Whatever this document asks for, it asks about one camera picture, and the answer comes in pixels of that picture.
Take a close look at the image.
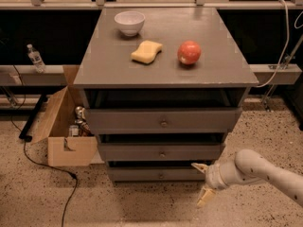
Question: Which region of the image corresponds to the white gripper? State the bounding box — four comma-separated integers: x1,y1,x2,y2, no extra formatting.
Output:
191,161,241,208

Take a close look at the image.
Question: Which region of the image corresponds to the grey bottom drawer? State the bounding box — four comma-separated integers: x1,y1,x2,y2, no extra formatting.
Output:
107,167,205,182

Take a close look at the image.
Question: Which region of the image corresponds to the grey drawer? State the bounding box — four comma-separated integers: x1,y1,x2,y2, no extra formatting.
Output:
107,167,205,182
98,144,225,161
84,108,241,134

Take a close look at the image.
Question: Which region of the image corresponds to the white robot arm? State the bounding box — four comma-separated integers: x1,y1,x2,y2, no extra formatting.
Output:
191,149,303,207

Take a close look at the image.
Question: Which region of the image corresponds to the grey middle drawer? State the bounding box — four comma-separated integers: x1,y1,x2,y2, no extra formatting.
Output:
98,144,225,161

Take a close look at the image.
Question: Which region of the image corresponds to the grey top drawer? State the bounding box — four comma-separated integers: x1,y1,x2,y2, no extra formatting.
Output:
84,108,241,134

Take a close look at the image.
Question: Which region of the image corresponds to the grey drawer cabinet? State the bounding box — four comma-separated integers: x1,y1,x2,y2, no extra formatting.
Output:
74,8,258,168

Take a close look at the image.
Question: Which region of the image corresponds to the red apple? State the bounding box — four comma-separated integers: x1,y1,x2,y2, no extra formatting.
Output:
177,41,202,65

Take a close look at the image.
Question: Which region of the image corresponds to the metal can in box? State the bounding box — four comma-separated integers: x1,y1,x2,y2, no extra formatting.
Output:
68,125,79,137

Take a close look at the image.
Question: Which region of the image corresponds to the yellow sponge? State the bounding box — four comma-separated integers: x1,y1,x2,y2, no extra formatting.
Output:
131,41,163,64

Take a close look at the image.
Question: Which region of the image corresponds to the shiny bottle in box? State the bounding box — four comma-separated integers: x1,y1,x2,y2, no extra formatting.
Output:
75,106,91,136

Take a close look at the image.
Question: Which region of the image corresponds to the cardboard box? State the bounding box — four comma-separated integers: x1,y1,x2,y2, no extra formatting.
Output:
32,65,101,166

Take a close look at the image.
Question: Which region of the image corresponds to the white bowl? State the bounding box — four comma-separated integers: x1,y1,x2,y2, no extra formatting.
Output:
115,10,145,37

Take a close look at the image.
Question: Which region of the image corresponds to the black table leg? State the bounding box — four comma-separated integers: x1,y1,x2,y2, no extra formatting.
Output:
19,94,47,142

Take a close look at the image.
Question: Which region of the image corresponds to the clear water bottle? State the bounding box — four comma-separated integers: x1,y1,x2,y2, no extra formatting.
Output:
27,44,45,73

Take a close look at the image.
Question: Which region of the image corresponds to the white hanging cable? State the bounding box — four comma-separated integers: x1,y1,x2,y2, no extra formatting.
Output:
255,0,291,89

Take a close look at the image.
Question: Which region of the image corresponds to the black floor cable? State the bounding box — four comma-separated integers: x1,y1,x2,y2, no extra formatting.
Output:
0,38,79,227

